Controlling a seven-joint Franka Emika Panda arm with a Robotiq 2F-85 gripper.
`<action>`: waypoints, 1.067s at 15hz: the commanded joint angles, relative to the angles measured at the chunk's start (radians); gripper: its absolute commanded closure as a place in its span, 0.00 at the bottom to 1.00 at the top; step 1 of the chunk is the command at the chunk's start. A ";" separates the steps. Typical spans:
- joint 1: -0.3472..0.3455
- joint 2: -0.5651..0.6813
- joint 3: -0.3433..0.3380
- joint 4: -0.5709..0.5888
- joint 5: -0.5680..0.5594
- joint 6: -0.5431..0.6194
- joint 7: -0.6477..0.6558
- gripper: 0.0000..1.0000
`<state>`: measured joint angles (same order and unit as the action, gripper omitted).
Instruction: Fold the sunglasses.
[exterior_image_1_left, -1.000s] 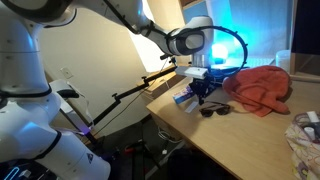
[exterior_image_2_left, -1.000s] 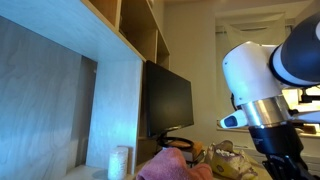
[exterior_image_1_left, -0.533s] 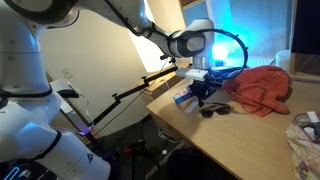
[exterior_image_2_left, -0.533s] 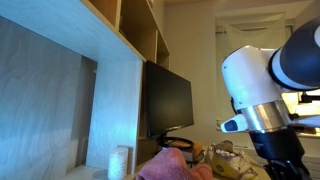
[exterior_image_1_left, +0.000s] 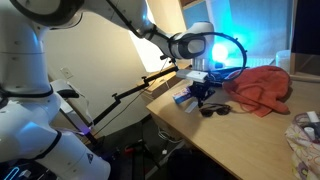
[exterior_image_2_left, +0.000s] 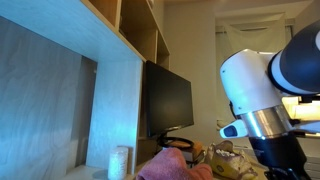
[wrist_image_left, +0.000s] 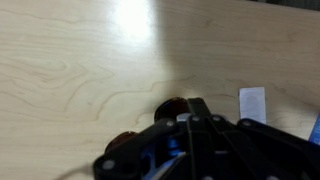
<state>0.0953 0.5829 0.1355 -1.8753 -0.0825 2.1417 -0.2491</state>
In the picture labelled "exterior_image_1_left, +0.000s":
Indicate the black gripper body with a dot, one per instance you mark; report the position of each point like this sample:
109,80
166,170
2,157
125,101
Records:
202,88

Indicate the dark sunglasses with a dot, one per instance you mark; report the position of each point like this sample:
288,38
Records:
216,110

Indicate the orange towel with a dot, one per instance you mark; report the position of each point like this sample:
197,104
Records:
256,86

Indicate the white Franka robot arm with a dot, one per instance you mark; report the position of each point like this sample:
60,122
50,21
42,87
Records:
26,133

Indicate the blue band-aid box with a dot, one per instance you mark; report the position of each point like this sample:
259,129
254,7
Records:
181,96

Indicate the glowing round lamp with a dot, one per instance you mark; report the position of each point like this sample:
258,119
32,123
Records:
219,53

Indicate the brown cardboard box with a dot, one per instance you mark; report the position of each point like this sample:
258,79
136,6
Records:
156,86

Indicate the white floor plug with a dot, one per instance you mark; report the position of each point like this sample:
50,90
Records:
164,152

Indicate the black floor tripod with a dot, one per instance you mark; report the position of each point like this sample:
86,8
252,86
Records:
138,160

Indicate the white tube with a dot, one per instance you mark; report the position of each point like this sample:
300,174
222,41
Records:
312,116

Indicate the white capped bottle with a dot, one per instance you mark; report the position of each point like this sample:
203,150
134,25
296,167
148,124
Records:
309,132

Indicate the floral toiletry pouch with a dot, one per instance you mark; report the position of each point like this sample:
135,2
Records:
303,153

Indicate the black computer monitor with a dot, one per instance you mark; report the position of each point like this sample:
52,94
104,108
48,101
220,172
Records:
306,26

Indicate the white leaning panel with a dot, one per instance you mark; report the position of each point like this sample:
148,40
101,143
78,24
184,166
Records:
78,111

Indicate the black controller with cyan light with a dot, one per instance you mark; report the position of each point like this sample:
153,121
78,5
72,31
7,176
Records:
20,171

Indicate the black stereo camera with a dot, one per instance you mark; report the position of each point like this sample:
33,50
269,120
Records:
165,57

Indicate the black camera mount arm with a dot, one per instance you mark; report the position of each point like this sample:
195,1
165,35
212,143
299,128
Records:
130,93

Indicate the white wall socket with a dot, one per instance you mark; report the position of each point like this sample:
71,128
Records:
66,73

